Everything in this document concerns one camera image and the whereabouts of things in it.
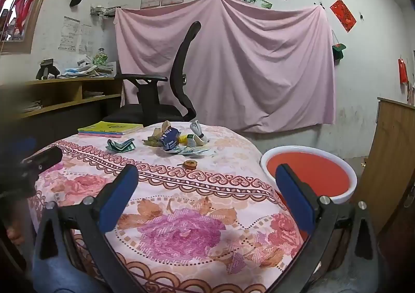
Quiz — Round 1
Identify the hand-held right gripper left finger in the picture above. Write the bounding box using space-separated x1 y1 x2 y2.
32 164 145 293

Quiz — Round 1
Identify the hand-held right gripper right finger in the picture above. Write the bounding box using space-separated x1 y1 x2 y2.
269 163 380 293

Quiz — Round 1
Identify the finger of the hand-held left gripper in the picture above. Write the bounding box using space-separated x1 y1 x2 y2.
22 147 63 173
0 137 37 161

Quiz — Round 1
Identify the red basin with white rim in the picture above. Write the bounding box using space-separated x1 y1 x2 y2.
260 146 358 205

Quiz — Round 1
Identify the beige paper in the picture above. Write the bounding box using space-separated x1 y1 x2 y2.
152 121 172 142

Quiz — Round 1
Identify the blue snack wrapper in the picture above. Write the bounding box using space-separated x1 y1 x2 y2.
160 128 181 151

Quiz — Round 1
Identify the green and white wrapper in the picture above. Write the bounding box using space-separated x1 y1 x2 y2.
169 146 212 157

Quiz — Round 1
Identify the person's left hand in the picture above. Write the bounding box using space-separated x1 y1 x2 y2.
6 226 25 246

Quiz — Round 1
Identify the stack of newspapers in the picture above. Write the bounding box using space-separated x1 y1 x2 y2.
19 100 43 114

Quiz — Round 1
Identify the stack of books yellow cover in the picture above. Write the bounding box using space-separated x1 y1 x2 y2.
78 121 144 134

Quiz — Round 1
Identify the wooden shelf desk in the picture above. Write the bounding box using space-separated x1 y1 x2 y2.
0 76 124 131

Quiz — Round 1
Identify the floral pink tablecloth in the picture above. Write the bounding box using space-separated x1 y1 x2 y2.
27 123 307 293

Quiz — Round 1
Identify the black device on stand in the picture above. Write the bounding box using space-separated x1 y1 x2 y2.
35 59 61 80

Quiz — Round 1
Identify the pile of papers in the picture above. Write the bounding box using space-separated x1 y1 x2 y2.
60 55 117 79

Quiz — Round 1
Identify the wooden board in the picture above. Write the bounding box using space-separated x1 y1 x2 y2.
352 97 415 245

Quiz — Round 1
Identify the green candy jar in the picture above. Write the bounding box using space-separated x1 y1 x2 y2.
93 48 109 67

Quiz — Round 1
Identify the pink hanging cloth sheet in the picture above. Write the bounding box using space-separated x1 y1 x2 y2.
113 0 336 133

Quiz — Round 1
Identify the green hanging pouch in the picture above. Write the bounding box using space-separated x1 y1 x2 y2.
331 43 347 61

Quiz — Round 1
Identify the black office chair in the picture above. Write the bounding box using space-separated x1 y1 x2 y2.
102 21 202 127

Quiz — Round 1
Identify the red hanging ornament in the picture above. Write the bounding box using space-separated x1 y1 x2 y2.
398 58 409 85

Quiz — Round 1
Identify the red paper poster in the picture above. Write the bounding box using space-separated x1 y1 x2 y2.
330 0 357 33

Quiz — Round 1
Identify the small printed wall sheet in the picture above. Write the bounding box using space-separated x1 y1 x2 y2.
79 23 93 54

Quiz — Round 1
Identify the large printed wall sheet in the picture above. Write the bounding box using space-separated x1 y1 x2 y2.
58 16 80 52

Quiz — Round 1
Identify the wooden window frame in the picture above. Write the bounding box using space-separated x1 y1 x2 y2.
0 0 67 54

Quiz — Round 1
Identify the wire wall rack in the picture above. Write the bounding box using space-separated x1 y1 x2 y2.
90 4 123 17

